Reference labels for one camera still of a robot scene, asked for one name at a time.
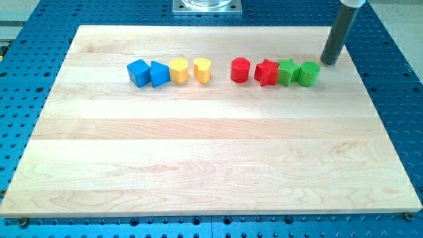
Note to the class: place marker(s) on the blue cube block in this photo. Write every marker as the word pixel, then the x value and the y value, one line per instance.
pixel 139 73

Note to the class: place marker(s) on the yellow pentagon block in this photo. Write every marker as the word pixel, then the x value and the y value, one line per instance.
pixel 179 70

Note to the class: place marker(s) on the wooden board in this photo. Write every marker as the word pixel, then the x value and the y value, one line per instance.
pixel 103 147

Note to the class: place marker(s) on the green star block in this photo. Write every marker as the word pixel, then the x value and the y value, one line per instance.
pixel 288 71

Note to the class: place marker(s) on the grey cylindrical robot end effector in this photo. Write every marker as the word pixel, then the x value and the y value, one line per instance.
pixel 343 23

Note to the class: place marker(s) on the white robot arm collar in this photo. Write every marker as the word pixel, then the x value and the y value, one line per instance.
pixel 353 3

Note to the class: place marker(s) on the red star block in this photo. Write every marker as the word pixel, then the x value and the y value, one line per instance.
pixel 266 73

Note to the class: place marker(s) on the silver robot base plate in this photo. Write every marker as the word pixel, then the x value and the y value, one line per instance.
pixel 207 7

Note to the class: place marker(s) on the green cylinder block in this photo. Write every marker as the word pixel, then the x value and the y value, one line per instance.
pixel 309 73

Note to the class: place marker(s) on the yellow heart block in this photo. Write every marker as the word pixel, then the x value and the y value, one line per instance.
pixel 202 70

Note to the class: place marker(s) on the blue triangle block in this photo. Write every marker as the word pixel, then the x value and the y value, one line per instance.
pixel 159 73

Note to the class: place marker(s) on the red cylinder block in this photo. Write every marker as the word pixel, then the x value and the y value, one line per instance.
pixel 240 68

